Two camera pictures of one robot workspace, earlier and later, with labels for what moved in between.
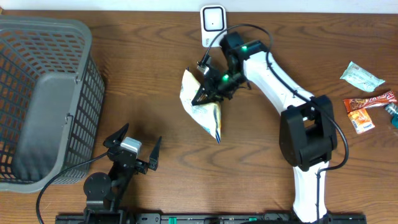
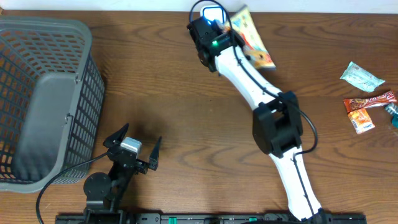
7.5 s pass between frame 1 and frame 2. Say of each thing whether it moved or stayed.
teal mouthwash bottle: stayed
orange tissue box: stayed
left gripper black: stayed
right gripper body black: moved
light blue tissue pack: stayed
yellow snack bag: moved
